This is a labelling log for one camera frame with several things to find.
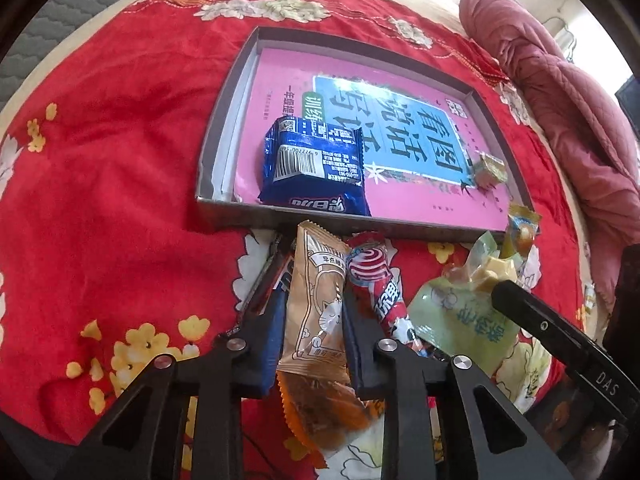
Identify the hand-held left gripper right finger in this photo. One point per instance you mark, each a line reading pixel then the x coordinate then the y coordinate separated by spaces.
pixel 352 340

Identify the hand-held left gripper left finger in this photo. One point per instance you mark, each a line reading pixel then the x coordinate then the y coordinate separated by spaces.
pixel 272 340

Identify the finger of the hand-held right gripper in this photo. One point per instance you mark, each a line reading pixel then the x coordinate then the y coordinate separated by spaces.
pixel 545 330

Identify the tan cat-print snack packet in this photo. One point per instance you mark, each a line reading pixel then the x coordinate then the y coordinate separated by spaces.
pixel 315 285

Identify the light green snack packet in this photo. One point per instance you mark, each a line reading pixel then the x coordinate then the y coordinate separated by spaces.
pixel 460 320

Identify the yellow snack packet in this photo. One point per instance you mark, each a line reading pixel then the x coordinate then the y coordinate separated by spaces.
pixel 522 227

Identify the grey cardboard tray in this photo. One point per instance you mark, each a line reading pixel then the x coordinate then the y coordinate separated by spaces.
pixel 220 220

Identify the red swirl-print snack packet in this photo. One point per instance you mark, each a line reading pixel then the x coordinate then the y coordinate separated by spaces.
pixel 370 270

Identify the small yellow candy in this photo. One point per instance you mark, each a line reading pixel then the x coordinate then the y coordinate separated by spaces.
pixel 489 172

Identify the blue snack packet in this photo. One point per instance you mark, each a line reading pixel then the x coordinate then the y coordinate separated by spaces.
pixel 315 170

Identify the black television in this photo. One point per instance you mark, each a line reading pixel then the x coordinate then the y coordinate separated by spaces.
pixel 630 107

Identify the pink quilt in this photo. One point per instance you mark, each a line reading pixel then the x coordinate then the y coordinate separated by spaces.
pixel 550 85

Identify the red floral blanket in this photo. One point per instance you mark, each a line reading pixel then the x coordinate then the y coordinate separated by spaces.
pixel 125 160

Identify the white metal rack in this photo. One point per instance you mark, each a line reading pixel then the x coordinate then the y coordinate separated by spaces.
pixel 562 35

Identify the pink book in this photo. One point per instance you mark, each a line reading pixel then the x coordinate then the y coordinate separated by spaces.
pixel 300 67

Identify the grey quilted headboard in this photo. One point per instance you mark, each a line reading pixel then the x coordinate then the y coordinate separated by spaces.
pixel 65 5

